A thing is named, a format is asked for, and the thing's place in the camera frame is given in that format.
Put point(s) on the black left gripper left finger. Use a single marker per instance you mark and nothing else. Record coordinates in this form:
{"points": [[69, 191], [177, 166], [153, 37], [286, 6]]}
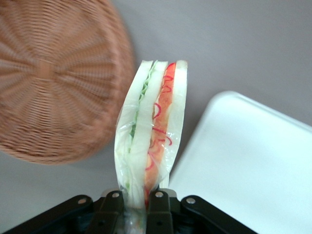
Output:
{"points": [[104, 214]]}

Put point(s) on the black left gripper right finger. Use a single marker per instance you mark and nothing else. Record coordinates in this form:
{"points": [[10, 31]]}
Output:
{"points": [[165, 217]]}

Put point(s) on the plastic-wrapped triangle sandwich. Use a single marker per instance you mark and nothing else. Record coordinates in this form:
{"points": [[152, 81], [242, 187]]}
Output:
{"points": [[143, 126]]}

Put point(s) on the white plastic tray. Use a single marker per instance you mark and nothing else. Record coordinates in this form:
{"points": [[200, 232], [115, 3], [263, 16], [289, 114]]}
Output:
{"points": [[243, 158]]}

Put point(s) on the round brown wicker basket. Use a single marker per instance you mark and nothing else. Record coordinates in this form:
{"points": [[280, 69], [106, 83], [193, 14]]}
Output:
{"points": [[56, 85]]}

